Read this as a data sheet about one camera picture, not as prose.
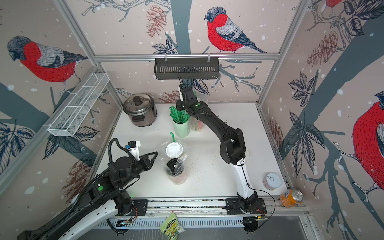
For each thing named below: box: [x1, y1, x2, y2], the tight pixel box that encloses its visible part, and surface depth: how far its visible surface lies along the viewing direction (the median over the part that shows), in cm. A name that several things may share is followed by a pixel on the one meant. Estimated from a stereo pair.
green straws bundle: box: [169, 105, 190, 124], surface depth 94 cm
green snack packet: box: [159, 212, 186, 240], surface depth 69 cm
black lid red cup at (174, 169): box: [166, 158, 185, 185], surface depth 69 cm
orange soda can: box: [280, 189, 304, 208], surface depth 70 cm
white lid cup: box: [166, 142, 183, 159], surface depth 77 cm
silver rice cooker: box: [122, 93, 158, 127], surface depth 99 cm
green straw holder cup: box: [173, 118, 190, 138], surface depth 98 cm
